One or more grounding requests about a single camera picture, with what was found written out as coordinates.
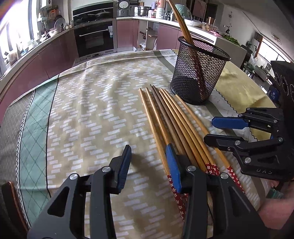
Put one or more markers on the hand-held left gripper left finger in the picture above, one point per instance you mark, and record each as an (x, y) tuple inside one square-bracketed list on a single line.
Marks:
[(125, 167)]

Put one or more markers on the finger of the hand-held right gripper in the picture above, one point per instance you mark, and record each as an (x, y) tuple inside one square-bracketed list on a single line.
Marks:
[(229, 122), (220, 140)]

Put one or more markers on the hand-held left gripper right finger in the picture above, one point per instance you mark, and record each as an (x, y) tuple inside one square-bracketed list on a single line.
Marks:
[(174, 170)]

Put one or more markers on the bundle of wooden chopsticks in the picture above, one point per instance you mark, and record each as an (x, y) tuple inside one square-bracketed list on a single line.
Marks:
[(174, 124)]

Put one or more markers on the black mesh utensil holder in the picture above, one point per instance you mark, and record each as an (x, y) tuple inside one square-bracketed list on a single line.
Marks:
[(181, 69)]

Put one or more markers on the light wooden chopstick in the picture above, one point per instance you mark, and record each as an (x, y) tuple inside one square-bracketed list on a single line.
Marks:
[(182, 26)]

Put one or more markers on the person's right forearm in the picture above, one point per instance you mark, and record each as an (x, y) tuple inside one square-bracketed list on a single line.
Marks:
[(278, 213)]

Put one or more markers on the yellow cloth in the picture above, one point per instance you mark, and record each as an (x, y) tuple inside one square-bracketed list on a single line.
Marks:
[(241, 89)]

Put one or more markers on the patterned beige tablecloth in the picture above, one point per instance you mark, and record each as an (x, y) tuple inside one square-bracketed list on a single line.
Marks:
[(91, 115)]

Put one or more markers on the white kitchen counter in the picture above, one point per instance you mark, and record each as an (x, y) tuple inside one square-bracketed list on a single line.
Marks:
[(232, 50)]

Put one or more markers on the green food cover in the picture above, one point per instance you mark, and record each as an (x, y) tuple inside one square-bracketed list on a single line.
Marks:
[(186, 11)]

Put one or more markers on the black built-in oven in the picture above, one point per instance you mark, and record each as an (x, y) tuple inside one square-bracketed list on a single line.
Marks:
[(94, 39)]

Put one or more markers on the pink kitchen cabinets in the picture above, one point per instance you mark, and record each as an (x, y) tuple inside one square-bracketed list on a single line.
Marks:
[(125, 34)]

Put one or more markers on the steel stock pot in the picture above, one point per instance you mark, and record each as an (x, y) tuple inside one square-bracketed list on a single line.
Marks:
[(144, 11)]

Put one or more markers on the steel bowl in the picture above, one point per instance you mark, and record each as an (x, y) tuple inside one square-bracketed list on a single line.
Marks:
[(55, 32)]

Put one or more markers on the frying pan with lid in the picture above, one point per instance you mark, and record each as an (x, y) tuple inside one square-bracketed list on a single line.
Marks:
[(100, 15)]

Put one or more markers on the silver rice cooker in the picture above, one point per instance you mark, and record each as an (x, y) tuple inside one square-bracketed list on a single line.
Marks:
[(124, 8)]

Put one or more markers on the steel pot lid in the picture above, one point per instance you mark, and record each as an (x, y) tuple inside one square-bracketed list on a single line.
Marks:
[(59, 23)]

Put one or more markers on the black cooktop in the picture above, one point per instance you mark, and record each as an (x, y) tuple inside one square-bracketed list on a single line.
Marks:
[(80, 13)]

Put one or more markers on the kitchen window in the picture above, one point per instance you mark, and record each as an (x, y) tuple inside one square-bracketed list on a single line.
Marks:
[(16, 27)]

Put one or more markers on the white water heater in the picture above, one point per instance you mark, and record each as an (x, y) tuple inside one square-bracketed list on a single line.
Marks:
[(46, 2)]

